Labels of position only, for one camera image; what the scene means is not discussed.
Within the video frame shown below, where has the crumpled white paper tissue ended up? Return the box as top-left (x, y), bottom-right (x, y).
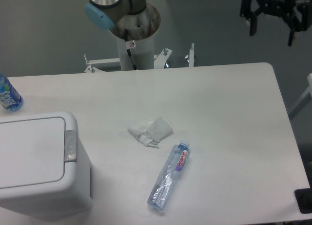
top-left (127, 116), bottom-right (173, 148)

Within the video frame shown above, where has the white metal base frame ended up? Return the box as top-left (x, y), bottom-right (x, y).
top-left (84, 43), bottom-right (195, 73)

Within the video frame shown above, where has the white side table frame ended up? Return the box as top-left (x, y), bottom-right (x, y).
top-left (288, 73), bottom-right (312, 120)

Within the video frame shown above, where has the empty clear plastic bottle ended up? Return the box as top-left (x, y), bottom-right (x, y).
top-left (147, 141), bottom-right (190, 212)

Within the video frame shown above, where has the black cable on pedestal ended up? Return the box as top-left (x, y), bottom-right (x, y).
top-left (123, 28), bottom-right (138, 71)

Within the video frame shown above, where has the blue labelled water bottle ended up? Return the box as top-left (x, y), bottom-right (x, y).
top-left (0, 74), bottom-right (23, 111)

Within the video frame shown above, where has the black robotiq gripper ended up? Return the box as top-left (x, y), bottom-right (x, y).
top-left (239, 0), bottom-right (312, 46)

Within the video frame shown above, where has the white trash can body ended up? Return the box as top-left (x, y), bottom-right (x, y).
top-left (0, 112), bottom-right (93, 218)

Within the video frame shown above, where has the white trash can lid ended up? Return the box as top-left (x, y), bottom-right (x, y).
top-left (0, 118), bottom-right (65, 188)

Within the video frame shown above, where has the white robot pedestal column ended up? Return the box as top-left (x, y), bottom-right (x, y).
top-left (110, 3), bottom-right (161, 69)

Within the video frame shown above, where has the grey trash can push button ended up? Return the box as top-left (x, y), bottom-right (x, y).
top-left (64, 130), bottom-right (77, 163)

